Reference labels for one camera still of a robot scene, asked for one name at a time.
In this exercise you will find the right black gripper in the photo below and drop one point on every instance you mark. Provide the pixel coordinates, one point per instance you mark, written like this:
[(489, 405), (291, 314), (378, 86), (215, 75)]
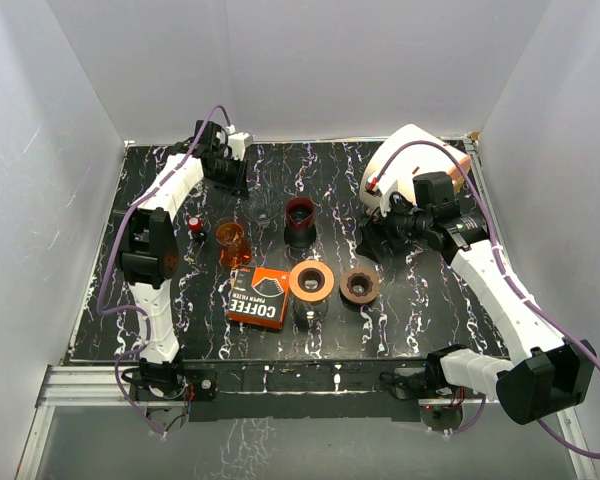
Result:
[(375, 226)]

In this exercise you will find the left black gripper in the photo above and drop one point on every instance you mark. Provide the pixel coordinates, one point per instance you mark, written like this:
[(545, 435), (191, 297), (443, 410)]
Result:
[(240, 185)]

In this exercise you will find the clear glass dripper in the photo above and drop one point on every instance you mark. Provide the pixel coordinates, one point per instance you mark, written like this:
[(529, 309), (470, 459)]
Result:
[(262, 206)]

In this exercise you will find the orange coffee filter box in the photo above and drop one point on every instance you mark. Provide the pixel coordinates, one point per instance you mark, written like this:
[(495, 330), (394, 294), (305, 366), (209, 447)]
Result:
[(259, 297)]

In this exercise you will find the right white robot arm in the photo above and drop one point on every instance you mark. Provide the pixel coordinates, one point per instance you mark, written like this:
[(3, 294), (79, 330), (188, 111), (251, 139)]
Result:
[(546, 371)]

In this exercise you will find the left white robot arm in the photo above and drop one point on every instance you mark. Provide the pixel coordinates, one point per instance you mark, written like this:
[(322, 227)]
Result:
[(148, 254)]

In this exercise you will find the red black dripper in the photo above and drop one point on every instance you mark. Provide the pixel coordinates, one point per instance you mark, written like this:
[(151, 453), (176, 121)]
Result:
[(300, 230)]

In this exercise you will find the white orange coffee grinder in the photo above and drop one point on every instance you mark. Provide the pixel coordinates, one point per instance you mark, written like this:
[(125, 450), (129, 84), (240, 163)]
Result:
[(413, 161)]

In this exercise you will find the red white small bottle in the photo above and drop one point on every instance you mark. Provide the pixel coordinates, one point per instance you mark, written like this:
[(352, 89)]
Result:
[(196, 229)]

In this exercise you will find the orange glass carafe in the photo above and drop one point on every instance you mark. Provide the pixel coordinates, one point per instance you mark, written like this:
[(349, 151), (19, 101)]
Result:
[(235, 249)]

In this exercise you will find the clear glass server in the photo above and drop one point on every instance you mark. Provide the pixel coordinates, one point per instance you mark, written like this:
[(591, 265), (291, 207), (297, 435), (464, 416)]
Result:
[(307, 315)]

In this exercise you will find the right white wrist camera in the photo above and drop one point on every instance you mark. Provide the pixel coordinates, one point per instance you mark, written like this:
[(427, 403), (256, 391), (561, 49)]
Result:
[(376, 193)]

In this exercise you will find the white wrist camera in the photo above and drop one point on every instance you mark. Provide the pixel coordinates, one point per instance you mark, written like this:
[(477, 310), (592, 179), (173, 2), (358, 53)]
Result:
[(238, 142), (376, 193)]

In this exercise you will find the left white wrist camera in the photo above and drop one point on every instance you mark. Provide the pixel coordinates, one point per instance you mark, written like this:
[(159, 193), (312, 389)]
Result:
[(238, 142)]

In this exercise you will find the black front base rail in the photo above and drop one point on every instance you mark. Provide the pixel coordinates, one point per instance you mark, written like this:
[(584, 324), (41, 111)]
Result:
[(297, 389)]

